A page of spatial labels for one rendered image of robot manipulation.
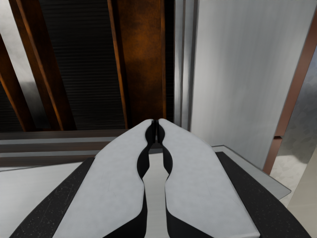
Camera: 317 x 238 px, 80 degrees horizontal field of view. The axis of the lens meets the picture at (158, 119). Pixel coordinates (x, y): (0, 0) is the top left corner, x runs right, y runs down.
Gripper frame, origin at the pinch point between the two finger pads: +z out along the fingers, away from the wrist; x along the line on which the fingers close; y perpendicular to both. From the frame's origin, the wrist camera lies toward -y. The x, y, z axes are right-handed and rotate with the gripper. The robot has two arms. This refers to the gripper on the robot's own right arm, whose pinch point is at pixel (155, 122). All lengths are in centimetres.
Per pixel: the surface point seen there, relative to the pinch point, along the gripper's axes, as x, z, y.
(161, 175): 0.1, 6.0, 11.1
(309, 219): 131, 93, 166
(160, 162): 0.0, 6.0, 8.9
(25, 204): -18.6, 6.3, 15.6
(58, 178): -12.6, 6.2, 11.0
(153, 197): -1.1, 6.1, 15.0
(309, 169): 109, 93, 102
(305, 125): 32.1, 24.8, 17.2
